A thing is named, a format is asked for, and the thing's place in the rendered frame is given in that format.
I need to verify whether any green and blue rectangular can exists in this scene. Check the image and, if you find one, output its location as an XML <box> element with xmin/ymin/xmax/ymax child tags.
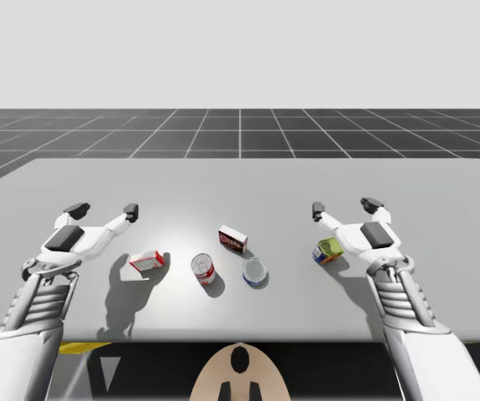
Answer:
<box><xmin>311</xmin><ymin>236</ymin><xmax>345</xmax><ymax>266</ymax></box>

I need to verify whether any red and white can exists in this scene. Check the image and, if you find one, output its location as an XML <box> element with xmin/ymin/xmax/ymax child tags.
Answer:
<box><xmin>190</xmin><ymin>252</ymin><xmax>217</xmax><ymax>286</ymax></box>

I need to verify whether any dark red carton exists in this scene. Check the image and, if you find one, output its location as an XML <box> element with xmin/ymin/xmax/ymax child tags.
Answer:
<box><xmin>217</xmin><ymin>225</ymin><xmax>249</xmax><ymax>255</ymax></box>

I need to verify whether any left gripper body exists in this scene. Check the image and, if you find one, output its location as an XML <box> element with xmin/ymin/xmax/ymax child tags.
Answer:
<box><xmin>38</xmin><ymin>222</ymin><xmax>114</xmax><ymax>266</ymax></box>

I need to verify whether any blue flat can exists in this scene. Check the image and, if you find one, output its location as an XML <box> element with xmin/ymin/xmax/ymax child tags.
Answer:
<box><xmin>242</xmin><ymin>256</ymin><xmax>267</xmax><ymax>287</ymax></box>

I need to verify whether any tan robot part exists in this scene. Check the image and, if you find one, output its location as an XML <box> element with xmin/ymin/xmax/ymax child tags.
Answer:
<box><xmin>189</xmin><ymin>341</ymin><xmax>292</xmax><ymax>401</ymax></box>

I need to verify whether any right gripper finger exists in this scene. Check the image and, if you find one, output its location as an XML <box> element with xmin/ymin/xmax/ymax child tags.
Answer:
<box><xmin>360</xmin><ymin>197</ymin><xmax>392</xmax><ymax>226</ymax></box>
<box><xmin>311</xmin><ymin>201</ymin><xmax>344</xmax><ymax>236</ymax></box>

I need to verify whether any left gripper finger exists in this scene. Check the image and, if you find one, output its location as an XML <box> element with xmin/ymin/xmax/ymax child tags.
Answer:
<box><xmin>100</xmin><ymin>203</ymin><xmax>140</xmax><ymax>240</ymax></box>
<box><xmin>52</xmin><ymin>202</ymin><xmax>91</xmax><ymax>230</ymax></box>

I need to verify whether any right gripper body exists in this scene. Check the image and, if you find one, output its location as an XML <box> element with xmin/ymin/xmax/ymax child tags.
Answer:
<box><xmin>334</xmin><ymin>221</ymin><xmax>403</xmax><ymax>266</ymax></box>

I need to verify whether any red and white carton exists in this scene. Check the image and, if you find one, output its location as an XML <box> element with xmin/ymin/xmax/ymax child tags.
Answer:
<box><xmin>128</xmin><ymin>250</ymin><xmax>166</xmax><ymax>273</ymax></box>

